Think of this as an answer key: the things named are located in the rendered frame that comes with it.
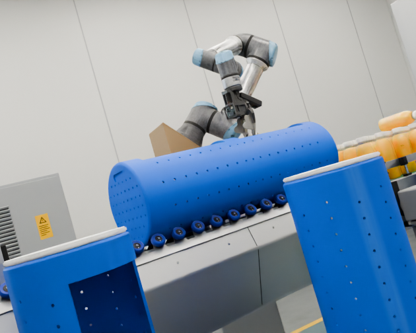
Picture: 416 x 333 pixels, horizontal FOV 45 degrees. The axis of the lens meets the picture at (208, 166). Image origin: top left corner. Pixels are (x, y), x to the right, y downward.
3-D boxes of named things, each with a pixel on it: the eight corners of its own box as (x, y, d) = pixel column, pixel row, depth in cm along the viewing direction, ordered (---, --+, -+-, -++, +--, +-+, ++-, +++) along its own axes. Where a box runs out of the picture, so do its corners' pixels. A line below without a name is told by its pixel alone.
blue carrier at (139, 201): (121, 252, 173) (99, 172, 175) (300, 193, 222) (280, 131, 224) (158, 244, 149) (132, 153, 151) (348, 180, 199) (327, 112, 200)
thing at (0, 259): (-2, 302, 141) (-16, 248, 142) (12, 297, 143) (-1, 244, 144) (4, 303, 133) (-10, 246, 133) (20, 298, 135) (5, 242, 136)
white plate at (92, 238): (-23, 269, 101) (-21, 275, 101) (109, 231, 100) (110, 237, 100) (32, 252, 129) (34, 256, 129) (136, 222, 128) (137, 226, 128)
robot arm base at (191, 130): (166, 139, 241) (176, 122, 244) (191, 156, 245) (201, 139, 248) (177, 133, 227) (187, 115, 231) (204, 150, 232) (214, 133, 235)
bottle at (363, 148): (364, 187, 212) (350, 145, 213) (380, 182, 213) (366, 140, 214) (369, 186, 205) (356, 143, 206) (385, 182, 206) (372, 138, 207)
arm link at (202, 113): (185, 129, 246) (197, 107, 251) (209, 139, 243) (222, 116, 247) (181, 117, 236) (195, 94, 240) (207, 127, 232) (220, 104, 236)
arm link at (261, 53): (208, 137, 245) (254, 41, 254) (236, 148, 241) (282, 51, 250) (204, 128, 233) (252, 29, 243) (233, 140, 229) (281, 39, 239)
